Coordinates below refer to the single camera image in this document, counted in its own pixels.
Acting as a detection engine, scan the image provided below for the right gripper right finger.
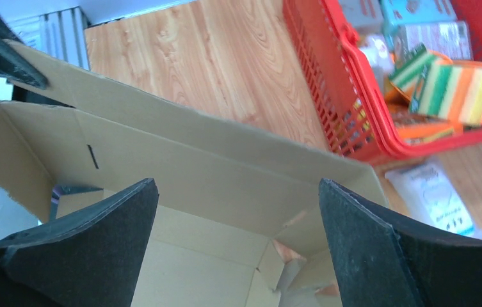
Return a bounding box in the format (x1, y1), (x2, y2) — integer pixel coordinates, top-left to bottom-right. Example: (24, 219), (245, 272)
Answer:
(319, 178), (482, 306)

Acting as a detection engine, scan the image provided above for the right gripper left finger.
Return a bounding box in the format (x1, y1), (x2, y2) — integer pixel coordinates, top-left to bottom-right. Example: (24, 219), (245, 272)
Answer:
(0, 178), (159, 306)

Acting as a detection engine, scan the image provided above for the white plastic pouch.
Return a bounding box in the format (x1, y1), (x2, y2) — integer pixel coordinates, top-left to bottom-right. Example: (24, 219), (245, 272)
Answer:
(385, 158), (482, 240)

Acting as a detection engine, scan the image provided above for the cardboard box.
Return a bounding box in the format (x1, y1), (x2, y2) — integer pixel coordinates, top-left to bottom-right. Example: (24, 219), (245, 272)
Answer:
(0, 40), (387, 306)

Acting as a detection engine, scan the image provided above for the grey pink small box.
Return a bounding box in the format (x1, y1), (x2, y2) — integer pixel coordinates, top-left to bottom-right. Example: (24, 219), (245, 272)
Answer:
(393, 21), (473, 60)

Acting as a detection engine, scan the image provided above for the teal small box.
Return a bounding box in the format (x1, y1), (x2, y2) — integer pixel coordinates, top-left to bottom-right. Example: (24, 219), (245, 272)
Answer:
(381, 0), (457, 26)

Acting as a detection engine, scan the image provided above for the green striped sponge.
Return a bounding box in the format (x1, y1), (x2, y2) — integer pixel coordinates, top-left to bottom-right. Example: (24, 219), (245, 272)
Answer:
(389, 44), (453, 99)

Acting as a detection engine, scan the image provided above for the striped sponge pack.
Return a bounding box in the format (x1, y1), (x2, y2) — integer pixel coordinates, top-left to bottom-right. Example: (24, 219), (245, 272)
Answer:
(409, 60), (482, 126)

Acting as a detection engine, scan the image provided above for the red plastic basket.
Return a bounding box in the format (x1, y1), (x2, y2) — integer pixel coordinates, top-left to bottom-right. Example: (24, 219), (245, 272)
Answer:
(282, 1), (482, 165)

